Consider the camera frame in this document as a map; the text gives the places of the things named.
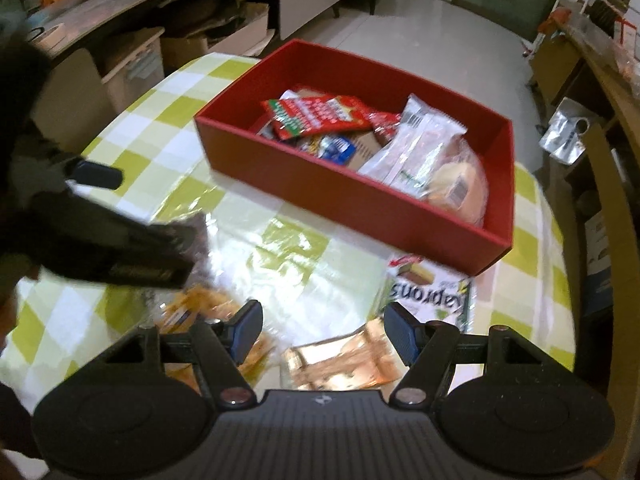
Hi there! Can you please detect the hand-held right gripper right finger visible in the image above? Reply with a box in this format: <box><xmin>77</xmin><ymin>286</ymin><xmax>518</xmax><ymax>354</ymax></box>
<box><xmin>382</xmin><ymin>301</ymin><xmax>572</xmax><ymax>407</ymax></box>

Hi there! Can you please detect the beige box with grey handle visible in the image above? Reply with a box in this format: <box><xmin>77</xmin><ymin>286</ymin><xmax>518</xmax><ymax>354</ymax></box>
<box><xmin>100</xmin><ymin>26</ymin><xmax>167</xmax><ymax>107</ymax></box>

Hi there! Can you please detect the wooden shelf cabinet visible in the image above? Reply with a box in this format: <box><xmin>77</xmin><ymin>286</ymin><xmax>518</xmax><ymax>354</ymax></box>
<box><xmin>524</xmin><ymin>4</ymin><xmax>640</xmax><ymax>480</ymax></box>

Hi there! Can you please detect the box with red ribbon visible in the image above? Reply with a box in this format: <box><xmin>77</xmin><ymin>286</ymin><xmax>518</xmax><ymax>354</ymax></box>
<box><xmin>589</xmin><ymin>0</ymin><xmax>640</xmax><ymax>47</ymax></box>

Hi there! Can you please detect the white and pink bread packet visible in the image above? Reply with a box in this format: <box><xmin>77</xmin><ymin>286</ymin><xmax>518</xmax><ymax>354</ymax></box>
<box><xmin>357</xmin><ymin>93</ymin><xmax>469</xmax><ymax>197</ymax></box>

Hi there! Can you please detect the blue snack packet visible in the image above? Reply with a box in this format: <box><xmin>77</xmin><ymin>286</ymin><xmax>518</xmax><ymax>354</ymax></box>
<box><xmin>299</xmin><ymin>134</ymin><xmax>357</xmax><ymax>162</ymax></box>

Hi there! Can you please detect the red and green snack packet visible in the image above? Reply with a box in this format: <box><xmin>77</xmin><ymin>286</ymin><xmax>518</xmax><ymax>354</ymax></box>
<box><xmin>261</xmin><ymin>93</ymin><xmax>374</xmax><ymax>141</ymax></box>

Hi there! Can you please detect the open brown cardboard box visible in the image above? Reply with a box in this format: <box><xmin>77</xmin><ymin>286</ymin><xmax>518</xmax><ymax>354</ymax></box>
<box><xmin>159</xmin><ymin>1</ymin><xmax>272</xmax><ymax>62</ymax></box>

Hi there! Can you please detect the clear bag of orange crackers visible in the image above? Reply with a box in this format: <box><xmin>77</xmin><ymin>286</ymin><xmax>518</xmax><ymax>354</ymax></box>
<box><xmin>149</xmin><ymin>284</ymin><xmax>279</xmax><ymax>377</ymax></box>

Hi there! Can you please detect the copper foil packet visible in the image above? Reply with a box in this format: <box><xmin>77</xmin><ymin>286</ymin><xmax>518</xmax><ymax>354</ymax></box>
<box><xmin>283</xmin><ymin>321</ymin><xmax>417</xmax><ymax>393</ymax></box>

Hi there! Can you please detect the silver foil bag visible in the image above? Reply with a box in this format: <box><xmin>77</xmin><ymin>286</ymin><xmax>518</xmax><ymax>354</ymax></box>
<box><xmin>539</xmin><ymin>96</ymin><xmax>594</xmax><ymax>164</ymax></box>

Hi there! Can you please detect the long grey-topped sideboard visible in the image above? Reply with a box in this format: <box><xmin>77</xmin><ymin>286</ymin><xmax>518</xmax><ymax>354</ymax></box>
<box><xmin>0</xmin><ymin>0</ymin><xmax>351</xmax><ymax>68</ymax></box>

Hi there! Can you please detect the red plastic bag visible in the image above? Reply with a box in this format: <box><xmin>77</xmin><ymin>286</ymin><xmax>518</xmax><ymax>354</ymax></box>
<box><xmin>536</xmin><ymin>6</ymin><xmax>574</xmax><ymax>37</ymax></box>

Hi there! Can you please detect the bun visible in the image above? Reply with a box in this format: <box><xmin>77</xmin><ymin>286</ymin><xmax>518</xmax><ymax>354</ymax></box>
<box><xmin>424</xmin><ymin>139</ymin><xmax>491</xmax><ymax>227</ymax></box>

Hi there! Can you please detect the white box in shelf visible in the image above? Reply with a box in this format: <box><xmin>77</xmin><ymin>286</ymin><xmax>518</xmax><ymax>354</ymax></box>
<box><xmin>581</xmin><ymin>209</ymin><xmax>617</xmax><ymax>282</ymax></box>

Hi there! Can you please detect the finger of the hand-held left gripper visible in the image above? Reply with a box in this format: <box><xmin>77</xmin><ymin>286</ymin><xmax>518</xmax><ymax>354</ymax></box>
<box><xmin>125</xmin><ymin>220</ymin><xmax>199</xmax><ymax>266</ymax></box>
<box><xmin>64</xmin><ymin>157</ymin><xmax>125</xmax><ymax>192</ymax></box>

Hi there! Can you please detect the large plain beige box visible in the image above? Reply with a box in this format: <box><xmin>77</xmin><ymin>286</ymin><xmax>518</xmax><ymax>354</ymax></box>
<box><xmin>29</xmin><ymin>49</ymin><xmax>114</xmax><ymax>142</ymax></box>

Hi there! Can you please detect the green and white wafer packet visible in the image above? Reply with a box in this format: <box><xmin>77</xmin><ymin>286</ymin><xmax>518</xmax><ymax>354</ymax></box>
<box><xmin>384</xmin><ymin>254</ymin><xmax>474</xmax><ymax>334</ymax></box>

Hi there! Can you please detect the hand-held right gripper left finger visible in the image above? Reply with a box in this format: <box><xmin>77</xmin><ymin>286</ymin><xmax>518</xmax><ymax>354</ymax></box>
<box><xmin>82</xmin><ymin>300</ymin><xmax>264</xmax><ymax>407</ymax></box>

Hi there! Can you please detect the green checked tablecloth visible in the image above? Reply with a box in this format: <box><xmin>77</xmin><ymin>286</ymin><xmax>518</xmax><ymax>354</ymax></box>
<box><xmin>0</xmin><ymin>52</ymin><xmax>577</xmax><ymax>411</ymax></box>

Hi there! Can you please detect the red cardboard box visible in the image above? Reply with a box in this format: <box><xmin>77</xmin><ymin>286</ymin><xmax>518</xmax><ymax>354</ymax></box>
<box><xmin>194</xmin><ymin>39</ymin><xmax>516</xmax><ymax>277</ymax></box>

